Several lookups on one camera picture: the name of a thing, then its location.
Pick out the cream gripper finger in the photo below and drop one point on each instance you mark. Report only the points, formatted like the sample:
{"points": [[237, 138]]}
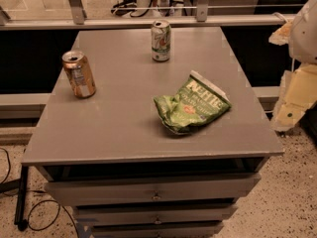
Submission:
{"points": [[297, 94], [281, 36]]}

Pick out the orange soda can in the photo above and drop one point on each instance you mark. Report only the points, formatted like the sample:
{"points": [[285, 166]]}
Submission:
{"points": [[78, 71]]}

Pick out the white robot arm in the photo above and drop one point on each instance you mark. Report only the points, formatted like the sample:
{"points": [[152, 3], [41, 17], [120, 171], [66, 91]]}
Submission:
{"points": [[302, 45]]}

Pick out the green white 7up can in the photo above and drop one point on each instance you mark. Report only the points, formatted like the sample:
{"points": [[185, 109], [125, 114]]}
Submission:
{"points": [[161, 36]]}

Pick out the grey metal railing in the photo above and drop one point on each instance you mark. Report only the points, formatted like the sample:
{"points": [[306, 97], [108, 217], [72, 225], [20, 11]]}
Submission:
{"points": [[62, 14]]}

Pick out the green chip bag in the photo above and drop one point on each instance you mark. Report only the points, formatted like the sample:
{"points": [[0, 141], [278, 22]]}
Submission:
{"points": [[196, 103]]}

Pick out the grey drawer cabinet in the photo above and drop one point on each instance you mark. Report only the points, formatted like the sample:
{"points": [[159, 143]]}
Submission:
{"points": [[123, 173]]}

